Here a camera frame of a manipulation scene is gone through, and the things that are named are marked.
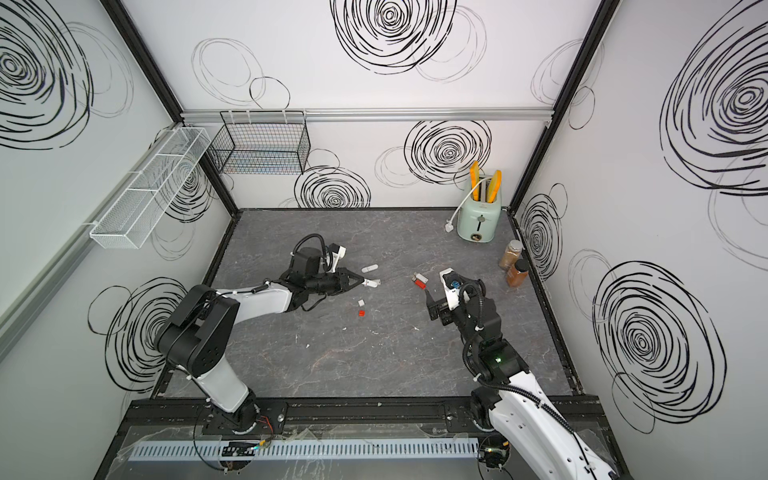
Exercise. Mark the white mesh shelf basket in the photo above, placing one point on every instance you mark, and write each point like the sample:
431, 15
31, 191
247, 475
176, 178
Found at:
139, 207

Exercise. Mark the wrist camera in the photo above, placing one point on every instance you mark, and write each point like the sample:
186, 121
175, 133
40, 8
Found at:
452, 283
335, 253

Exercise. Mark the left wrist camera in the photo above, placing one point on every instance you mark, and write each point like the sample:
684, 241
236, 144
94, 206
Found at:
335, 253

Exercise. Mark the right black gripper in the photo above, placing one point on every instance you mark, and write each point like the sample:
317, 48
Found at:
444, 309

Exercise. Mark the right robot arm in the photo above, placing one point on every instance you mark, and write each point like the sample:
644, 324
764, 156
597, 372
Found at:
509, 400

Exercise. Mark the black wire basket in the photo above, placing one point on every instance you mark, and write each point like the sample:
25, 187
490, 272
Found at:
271, 142

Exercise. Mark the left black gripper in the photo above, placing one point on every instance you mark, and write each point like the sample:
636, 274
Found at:
342, 281

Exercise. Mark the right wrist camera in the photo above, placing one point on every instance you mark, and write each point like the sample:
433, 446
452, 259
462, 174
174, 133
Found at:
452, 283

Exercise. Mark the mint green toaster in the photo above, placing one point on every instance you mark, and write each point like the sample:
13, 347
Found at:
477, 218

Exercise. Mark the spice jar silver lid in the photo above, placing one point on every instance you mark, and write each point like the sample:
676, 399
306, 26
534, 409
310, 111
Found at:
511, 254

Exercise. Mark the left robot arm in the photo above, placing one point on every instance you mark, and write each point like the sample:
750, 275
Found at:
195, 336

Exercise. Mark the spice jar black lid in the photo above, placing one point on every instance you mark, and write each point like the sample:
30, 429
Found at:
517, 273

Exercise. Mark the grey slotted cable duct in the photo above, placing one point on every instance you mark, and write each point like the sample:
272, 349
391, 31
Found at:
342, 449

